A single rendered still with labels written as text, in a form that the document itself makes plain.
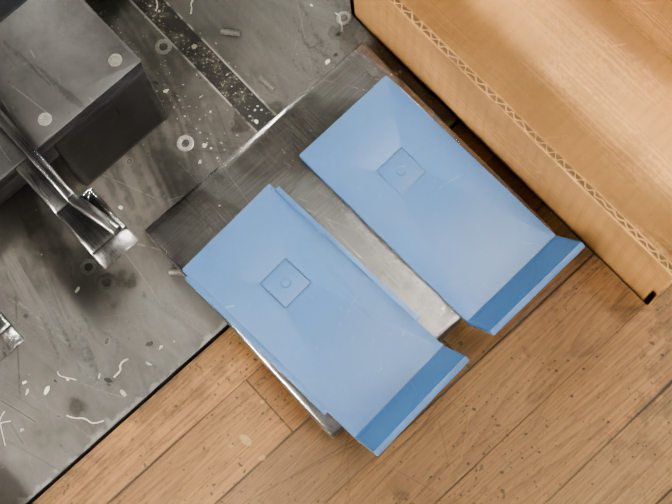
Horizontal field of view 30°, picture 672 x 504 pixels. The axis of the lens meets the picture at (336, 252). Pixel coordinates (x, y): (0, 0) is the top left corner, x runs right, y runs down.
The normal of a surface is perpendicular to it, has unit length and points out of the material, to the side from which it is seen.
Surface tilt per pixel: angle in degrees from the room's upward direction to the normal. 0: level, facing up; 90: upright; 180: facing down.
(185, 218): 0
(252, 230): 0
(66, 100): 0
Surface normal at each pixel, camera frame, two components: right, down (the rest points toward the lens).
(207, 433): -0.05, -0.25
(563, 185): -0.74, 0.66
